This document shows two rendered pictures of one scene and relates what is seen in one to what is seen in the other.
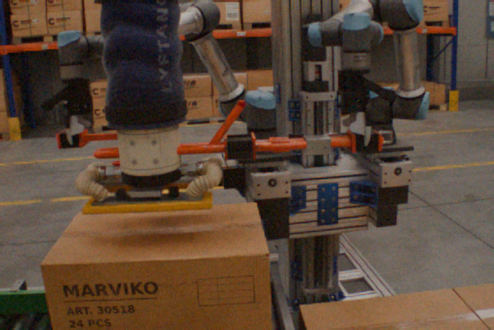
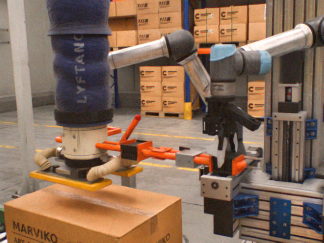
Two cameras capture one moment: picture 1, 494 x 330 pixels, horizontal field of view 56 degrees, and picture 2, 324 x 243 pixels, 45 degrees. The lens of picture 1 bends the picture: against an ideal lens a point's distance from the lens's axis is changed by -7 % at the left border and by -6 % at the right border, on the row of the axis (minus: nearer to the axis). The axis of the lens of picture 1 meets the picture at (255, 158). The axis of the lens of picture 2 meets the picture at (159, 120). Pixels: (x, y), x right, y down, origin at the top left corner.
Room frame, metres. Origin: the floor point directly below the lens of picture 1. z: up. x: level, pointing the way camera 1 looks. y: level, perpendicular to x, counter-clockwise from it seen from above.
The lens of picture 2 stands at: (0.29, -0.86, 1.52)
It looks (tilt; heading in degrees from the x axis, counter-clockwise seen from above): 10 degrees down; 38
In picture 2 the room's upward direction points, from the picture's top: 2 degrees counter-clockwise
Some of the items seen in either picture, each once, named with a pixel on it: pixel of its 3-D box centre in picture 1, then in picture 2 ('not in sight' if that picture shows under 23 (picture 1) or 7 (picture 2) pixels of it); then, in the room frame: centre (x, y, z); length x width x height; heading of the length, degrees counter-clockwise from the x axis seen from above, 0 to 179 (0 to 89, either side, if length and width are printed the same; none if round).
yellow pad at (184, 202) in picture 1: (147, 197); (69, 174); (1.21, 0.29, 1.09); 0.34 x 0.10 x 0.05; 93
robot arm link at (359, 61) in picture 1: (356, 61); (222, 89); (1.34, -0.29, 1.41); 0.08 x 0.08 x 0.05
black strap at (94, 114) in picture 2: (145, 109); (84, 113); (1.31, 0.29, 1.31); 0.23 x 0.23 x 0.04
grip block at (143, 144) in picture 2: (239, 146); (136, 149); (1.32, 0.04, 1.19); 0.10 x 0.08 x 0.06; 3
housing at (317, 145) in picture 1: (317, 145); (189, 158); (1.33, -0.17, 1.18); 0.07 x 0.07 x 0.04; 3
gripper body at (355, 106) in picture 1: (354, 90); (220, 115); (1.34, -0.28, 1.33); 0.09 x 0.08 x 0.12; 92
